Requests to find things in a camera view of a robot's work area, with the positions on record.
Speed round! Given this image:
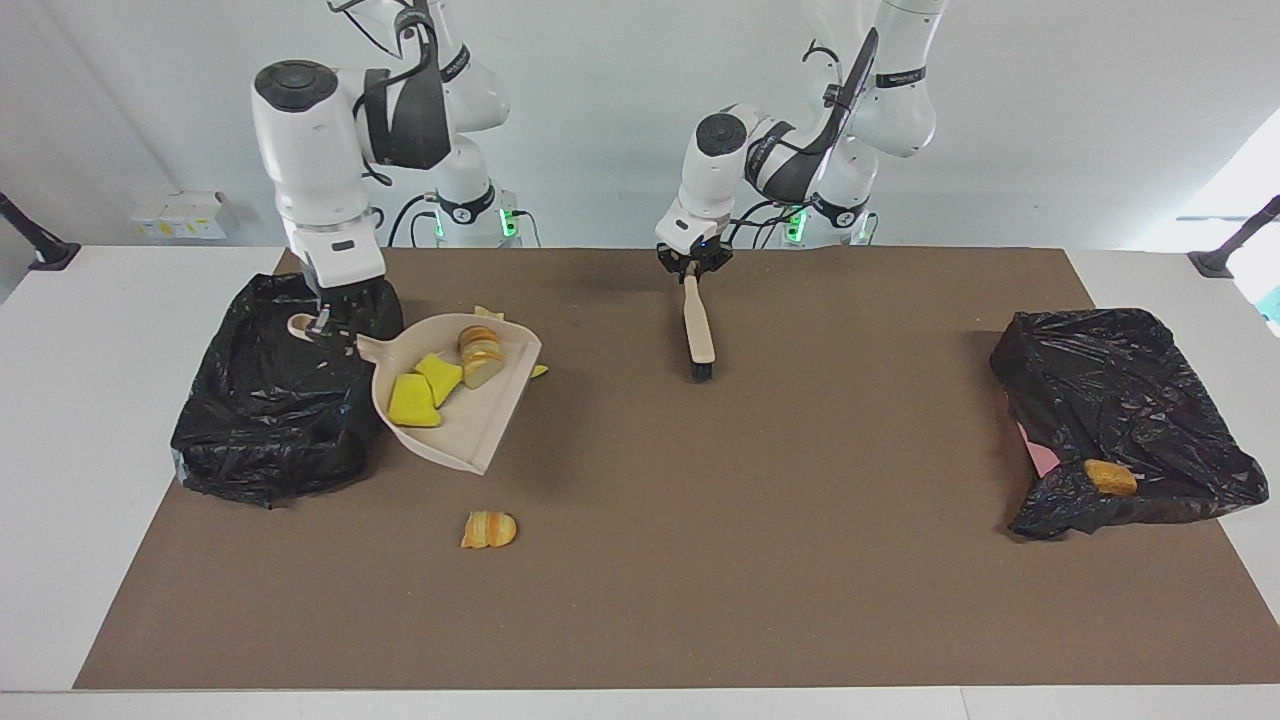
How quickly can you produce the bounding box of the orange striped croissant piece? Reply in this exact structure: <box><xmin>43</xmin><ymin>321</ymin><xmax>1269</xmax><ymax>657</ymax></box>
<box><xmin>460</xmin><ymin>510</ymin><xmax>519</xmax><ymax>550</ymax></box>

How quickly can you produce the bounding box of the sliced tan bread piece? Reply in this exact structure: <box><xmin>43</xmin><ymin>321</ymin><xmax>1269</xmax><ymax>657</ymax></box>
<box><xmin>458</xmin><ymin>325</ymin><xmax>507</xmax><ymax>391</ymax></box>

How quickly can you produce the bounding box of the black stand leg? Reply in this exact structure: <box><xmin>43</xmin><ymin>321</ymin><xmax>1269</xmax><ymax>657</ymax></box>
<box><xmin>0</xmin><ymin>192</ymin><xmax>81</xmax><ymax>272</ymax></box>
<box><xmin>1188</xmin><ymin>195</ymin><xmax>1280</xmax><ymax>279</ymax></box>

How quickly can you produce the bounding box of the beige hand brush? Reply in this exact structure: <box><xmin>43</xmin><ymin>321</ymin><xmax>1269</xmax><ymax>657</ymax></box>
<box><xmin>682</xmin><ymin>275</ymin><xmax>718</xmax><ymax>383</ymax></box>

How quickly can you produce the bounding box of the crumpled black trash bag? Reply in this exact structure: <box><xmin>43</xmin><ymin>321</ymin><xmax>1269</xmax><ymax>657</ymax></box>
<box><xmin>990</xmin><ymin>308</ymin><xmax>1271</xmax><ymax>541</ymax></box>

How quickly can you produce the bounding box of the white wall socket box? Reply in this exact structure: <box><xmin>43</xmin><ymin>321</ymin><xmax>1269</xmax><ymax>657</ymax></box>
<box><xmin>132</xmin><ymin>191</ymin><xmax>229</xmax><ymax>241</ymax></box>

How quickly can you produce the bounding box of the rectangular yellow sponge piece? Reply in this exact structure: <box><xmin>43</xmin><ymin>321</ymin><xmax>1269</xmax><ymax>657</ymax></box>
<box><xmin>388</xmin><ymin>373</ymin><xmax>443</xmax><ymax>429</ymax></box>

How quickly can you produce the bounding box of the pink plastic bin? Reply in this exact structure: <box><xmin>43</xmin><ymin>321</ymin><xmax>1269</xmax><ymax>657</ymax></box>
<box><xmin>1015</xmin><ymin>420</ymin><xmax>1063</xmax><ymax>479</ymax></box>

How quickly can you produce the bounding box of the open black bag lined bin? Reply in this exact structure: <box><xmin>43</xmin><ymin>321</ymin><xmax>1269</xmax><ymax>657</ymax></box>
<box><xmin>170</xmin><ymin>266</ymin><xmax>406</xmax><ymax>508</ymax></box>

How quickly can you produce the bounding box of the golden brown bread chunk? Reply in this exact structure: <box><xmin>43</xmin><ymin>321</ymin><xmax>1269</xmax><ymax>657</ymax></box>
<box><xmin>1083</xmin><ymin>458</ymin><xmax>1140</xmax><ymax>497</ymax></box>

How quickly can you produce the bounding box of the triangular yellow sponge piece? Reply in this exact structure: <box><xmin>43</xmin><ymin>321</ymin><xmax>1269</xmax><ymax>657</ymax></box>
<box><xmin>415</xmin><ymin>353</ymin><xmax>464</xmax><ymax>408</ymax></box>

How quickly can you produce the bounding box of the black right base cable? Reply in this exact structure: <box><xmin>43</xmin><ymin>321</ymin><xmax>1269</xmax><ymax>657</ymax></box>
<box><xmin>388</xmin><ymin>195</ymin><xmax>441</xmax><ymax>248</ymax></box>

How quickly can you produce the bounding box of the brown table mat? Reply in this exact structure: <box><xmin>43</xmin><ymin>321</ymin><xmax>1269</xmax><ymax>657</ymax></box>
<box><xmin>73</xmin><ymin>247</ymin><xmax>1280</xmax><ymax>691</ymax></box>

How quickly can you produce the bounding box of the beige plastic dustpan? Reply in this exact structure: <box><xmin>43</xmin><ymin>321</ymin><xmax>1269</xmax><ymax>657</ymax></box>
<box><xmin>288</xmin><ymin>312</ymin><xmax>544</xmax><ymax>476</ymax></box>

